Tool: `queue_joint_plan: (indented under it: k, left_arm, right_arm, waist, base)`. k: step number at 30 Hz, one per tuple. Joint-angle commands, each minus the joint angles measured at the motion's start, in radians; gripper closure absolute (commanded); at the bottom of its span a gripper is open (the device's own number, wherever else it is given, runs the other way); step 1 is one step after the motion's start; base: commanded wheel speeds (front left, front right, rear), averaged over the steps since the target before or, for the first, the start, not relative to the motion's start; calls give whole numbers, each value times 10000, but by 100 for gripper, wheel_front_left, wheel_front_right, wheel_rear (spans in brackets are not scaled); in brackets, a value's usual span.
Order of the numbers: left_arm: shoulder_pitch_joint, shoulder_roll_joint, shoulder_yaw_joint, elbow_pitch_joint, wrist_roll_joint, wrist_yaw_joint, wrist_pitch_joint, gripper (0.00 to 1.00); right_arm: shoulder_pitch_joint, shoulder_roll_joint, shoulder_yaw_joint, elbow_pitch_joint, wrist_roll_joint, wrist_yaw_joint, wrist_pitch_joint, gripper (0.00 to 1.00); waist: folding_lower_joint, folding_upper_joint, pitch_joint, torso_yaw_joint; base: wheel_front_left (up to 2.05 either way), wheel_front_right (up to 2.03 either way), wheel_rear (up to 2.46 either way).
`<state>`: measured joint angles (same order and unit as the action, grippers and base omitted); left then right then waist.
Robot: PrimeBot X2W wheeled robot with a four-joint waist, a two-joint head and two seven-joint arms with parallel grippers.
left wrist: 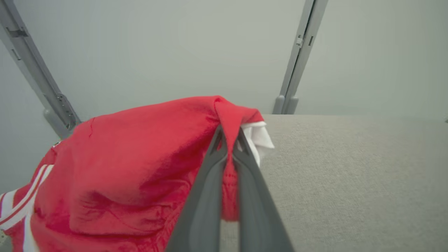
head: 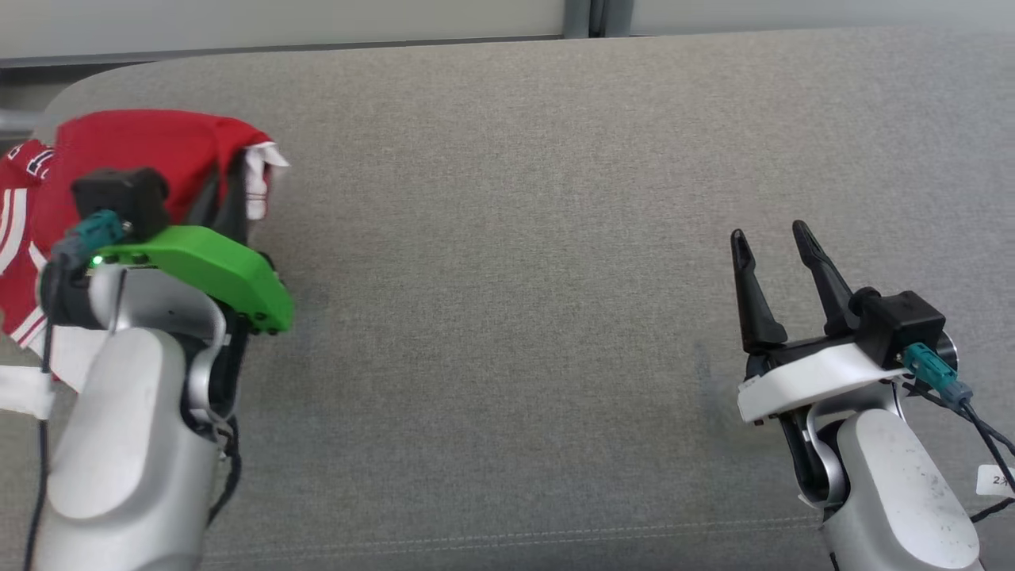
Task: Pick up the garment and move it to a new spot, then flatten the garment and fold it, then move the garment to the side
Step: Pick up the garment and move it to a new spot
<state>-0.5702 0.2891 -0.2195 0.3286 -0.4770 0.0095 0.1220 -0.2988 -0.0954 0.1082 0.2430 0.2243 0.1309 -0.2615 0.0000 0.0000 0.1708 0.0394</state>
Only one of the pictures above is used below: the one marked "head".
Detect white cable label tag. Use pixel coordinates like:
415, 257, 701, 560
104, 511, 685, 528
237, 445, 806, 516
977, 464, 1015, 499

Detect grey fabric sofa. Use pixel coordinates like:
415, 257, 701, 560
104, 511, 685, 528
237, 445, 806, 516
0, 24, 1015, 571

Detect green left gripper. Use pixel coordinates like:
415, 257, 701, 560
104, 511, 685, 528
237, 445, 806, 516
94, 149, 296, 335

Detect red white jersey shirt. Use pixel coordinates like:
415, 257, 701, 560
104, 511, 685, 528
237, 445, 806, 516
0, 109, 290, 420

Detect black cable teal plug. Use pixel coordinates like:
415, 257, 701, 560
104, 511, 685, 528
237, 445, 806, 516
24, 210, 128, 571
904, 343, 1015, 477

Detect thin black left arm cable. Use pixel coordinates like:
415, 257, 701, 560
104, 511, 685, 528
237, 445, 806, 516
206, 412, 243, 524

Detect grey partition post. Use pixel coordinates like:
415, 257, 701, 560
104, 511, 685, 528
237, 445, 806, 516
563, 0, 635, 39

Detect right black cable teal plug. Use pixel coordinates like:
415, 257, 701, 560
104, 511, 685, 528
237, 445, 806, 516
904, 343, 1015, 477

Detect left black cable teal plug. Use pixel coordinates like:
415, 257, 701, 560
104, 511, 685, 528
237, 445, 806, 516
24, 210, 128, 571

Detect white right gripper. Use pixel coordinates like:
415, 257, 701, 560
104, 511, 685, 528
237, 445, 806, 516
730, 220, 913, 426

